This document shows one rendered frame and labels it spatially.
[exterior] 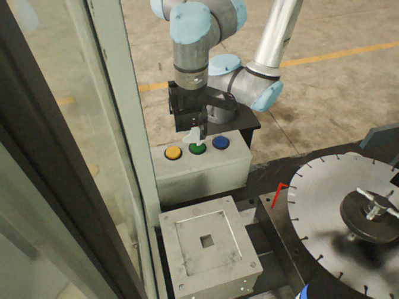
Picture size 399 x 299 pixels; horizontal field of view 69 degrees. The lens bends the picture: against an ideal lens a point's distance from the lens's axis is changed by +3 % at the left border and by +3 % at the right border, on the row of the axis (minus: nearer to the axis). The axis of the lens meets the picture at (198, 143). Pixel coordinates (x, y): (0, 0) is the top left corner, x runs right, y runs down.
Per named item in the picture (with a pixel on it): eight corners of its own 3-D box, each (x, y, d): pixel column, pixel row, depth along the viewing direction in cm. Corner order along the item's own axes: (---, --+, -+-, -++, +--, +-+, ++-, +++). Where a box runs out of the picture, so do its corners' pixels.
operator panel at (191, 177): (158, 208, 83) (152, 178, 72) (152, 179, 90) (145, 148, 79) (246, 186, 88) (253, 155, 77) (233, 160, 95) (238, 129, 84)
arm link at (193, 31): (222, 5, 52) (192, 22, 47) (219, 60, 60) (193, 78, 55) (189, -6, 55) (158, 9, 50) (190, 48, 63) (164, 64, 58)
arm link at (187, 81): (202, 51, 62) (214, 72, 57) (202, 70, 65) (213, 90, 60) (169, 57, 61) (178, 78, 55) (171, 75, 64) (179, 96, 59)
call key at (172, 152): (167, 162, 77) (167, 158, 75) (165, 152, 79) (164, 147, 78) (181, 159, 78) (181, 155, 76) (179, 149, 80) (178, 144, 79)
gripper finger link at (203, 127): (195, 131, 74) (195, 107, 68) (201, 130, 75) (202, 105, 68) (200, 144, 71) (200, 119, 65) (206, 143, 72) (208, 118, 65)
